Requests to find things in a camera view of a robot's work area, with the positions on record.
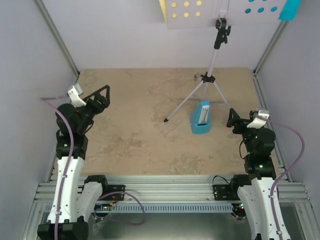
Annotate white sheet blue dots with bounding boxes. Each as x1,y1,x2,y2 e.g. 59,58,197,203
226,0,301,26

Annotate white sheet yellow dots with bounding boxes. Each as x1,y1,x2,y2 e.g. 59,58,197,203
159,0,222,30

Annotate white tripod music stand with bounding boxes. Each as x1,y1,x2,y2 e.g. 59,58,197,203
163,17,232,123

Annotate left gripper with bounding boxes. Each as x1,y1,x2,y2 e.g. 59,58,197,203
77,85,112,134

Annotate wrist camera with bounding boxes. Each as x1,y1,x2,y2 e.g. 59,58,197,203
67,83,86,107
246,110,270,130

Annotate grey cable duct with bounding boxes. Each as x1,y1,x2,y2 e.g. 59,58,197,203
94,202,234,214

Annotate blue metronome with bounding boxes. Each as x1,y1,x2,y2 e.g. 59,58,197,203
189,101,211,135

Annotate aluminium frame post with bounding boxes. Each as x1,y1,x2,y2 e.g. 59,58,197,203
252,21,288,76
33,0,80,79

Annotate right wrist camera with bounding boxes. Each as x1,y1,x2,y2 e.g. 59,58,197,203
246,110,270,130

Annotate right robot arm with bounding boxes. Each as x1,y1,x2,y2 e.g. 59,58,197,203
226,108,291,240

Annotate right aluminium frame post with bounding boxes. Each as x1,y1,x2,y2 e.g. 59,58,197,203
252,21,288,76

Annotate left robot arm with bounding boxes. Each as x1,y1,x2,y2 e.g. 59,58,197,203
37,84,110,240

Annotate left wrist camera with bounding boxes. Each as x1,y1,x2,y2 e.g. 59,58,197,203
67,83,86,107

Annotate left aluminium frame post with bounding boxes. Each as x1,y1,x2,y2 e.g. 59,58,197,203
33,0,80,79

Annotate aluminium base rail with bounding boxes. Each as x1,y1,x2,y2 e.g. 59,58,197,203
34,175,310,203

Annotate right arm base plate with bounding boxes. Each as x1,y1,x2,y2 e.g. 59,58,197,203
212,184,237,201

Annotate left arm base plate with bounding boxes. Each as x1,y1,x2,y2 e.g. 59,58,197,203
99,184,126,202

